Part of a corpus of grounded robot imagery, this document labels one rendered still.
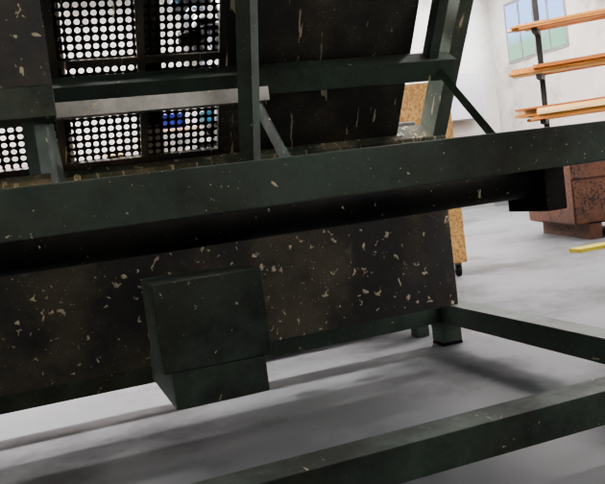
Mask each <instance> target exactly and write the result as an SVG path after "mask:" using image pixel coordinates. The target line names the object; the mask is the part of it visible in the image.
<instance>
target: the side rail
mask: <svg viewBox="0 0 605 484"><path fill-rule="evenodd" d="M472 4H473V0H448V10H447V15H446V20H445V25H444V30H443V35H442V40H441V46H440V51H439V52H444V51H446V52H448V53H449V54H451V55H452V56H453V57H455V58H456V63H455V68H454V73H453V78H452V81H453V82H454V83H455V85H456V83H457V78H458V73H459V69H460V64H461V59H462V55H463V50H464V45H465V41H466V36H467V31H468V27H469V22H470V17H471V13H472ZM453 96H454V95H453V94H452V92H451V91H450V90H449V89H448V87H447V86H446V85H445V84H444V82H443V81H442V80H441V81H429V82H428V83H427V88H426V94H425V98H424V103H423V113H422V119H421V125H422V126H423V127H424V128H425V129H426V130H427V131H429V132H430V133H431V134H432V135H442V134H446V133H447V128H448V120H449V116H450V111H451V106H452V101H453Z"/></svg>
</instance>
